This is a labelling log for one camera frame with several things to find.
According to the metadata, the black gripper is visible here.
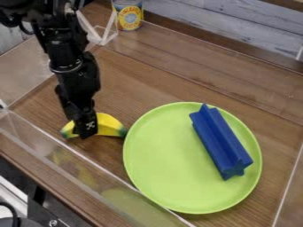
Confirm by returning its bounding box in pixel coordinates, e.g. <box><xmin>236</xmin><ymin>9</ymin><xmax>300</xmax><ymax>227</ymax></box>
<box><xmin>55</xmin><ymin>51</ymin><xmax>100</xmax><ymax>139</ymax></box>

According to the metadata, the yellow toy banana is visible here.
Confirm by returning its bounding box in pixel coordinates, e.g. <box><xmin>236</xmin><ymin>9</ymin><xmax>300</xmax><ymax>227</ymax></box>
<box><xmin>60</xmin><ymin>113</ymin><xmax>128</xmax><ymax>139</ymax></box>

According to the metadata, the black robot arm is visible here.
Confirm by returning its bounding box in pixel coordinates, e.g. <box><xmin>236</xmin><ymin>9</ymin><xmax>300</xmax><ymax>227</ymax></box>
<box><xmin>0</xmin><ymin>0</ymin><xmax>100</xmax><ymax>139</ymax></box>

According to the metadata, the green round plate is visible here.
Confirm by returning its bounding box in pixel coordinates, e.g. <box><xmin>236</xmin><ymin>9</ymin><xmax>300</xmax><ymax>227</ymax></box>
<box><xmin>123</xmin><ymin>102</ymin><xmax>263</xmax><ymax>215</ymax></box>

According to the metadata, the yellow labelled tin can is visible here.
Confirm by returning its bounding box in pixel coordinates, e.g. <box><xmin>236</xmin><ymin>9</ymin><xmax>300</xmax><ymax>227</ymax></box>
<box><xmin>111</xmin><ymin>0</ymin><xmax>143</xmax><ymax>31</ymax></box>

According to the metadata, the blue star-shaped block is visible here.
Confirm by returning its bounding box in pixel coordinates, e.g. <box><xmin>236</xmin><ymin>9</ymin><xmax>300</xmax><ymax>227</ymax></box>
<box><xmin>189</xmin><ymin>104</ymin><xmax>254</xmax><ymax>180</ymax></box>

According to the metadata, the clear acrylic front wall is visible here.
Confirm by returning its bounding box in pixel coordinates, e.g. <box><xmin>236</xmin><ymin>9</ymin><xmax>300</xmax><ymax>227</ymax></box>
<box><xmin>0</xmin><ymin>106</ymin><xmax>195</xmax><ymax>227</ymax></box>

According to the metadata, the clear acrylic corner bracket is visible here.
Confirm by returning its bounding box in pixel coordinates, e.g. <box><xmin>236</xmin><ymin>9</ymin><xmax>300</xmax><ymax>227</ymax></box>
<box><xmin>77</xmin><ymin>12</ymin><xmax>119</xmax><ymax>46</ymax></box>

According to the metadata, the black cable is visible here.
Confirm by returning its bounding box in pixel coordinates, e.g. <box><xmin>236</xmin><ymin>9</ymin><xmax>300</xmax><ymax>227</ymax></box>
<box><xmin>0</xmin><ymin>200</ymin><xmax>21</xmax><ymax>227</ymax></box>

